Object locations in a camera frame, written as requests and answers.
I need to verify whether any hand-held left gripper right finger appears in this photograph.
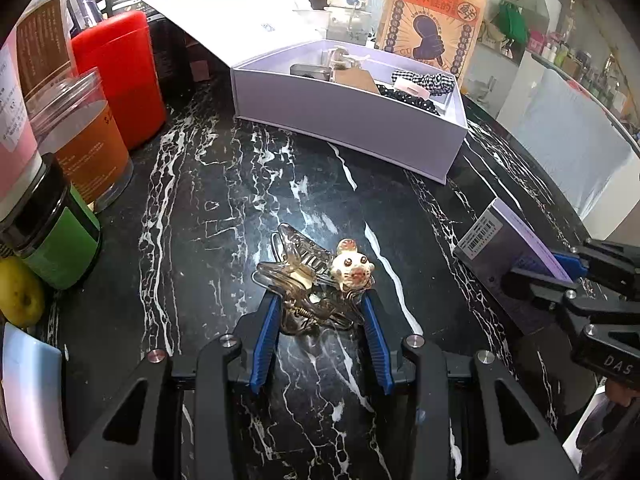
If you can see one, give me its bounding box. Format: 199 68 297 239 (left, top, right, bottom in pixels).
360 292 581 480

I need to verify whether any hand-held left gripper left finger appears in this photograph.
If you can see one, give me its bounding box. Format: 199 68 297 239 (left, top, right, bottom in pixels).
60 292 281 480

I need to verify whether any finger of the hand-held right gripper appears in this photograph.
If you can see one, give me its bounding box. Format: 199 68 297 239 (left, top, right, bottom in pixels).
550 237 640 288
500 266 640 323

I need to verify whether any purple slim box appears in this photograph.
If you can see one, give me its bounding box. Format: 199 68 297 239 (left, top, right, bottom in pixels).
452 197 576 337

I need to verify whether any clear hair claw with cat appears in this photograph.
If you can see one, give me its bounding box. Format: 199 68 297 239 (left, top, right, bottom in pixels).
252 223 376 336

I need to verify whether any lavender box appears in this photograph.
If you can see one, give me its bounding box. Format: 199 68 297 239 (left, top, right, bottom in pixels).
132 0 468 186

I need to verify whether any checkered scrunchie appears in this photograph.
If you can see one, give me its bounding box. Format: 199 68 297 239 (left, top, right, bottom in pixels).
391 69 458 96

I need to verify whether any grey rectangular case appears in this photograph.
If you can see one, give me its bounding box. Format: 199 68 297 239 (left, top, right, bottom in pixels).
290 63 333 82

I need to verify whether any pale quilted cover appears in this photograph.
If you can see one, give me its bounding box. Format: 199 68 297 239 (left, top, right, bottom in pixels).
500 67 640 241

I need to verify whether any row of bottles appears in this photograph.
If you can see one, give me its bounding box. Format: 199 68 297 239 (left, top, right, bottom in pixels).
530 25 640 126

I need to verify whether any green jar black lid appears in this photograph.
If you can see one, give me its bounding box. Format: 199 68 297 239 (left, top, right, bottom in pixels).
0 152 103 291

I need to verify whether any white paper packet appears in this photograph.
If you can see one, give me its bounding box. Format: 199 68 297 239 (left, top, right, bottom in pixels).
0 322 71 480

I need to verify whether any green tote bag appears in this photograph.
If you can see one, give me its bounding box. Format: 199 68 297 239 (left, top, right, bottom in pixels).
492 2 530 46

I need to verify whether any yellow-green fruit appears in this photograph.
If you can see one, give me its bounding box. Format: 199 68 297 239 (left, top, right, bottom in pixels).
0 256 47 328

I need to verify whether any clear jar orange label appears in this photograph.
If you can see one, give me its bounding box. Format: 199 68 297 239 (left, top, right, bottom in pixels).
25 67 135 213

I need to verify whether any brown printed paper bag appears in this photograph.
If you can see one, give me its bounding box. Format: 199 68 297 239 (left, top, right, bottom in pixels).
375 0 488 84

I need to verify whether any red canister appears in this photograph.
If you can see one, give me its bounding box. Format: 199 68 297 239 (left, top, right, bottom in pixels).
70 10 168 151

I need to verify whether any pink paper cup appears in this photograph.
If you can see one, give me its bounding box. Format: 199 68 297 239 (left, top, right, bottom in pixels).
0 40 46 224

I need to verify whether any clear jar brown label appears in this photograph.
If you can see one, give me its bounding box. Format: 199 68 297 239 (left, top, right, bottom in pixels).
15 0 78 106

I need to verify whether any dark purple jar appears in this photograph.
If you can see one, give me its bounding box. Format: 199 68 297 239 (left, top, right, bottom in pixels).
65 0 108 36

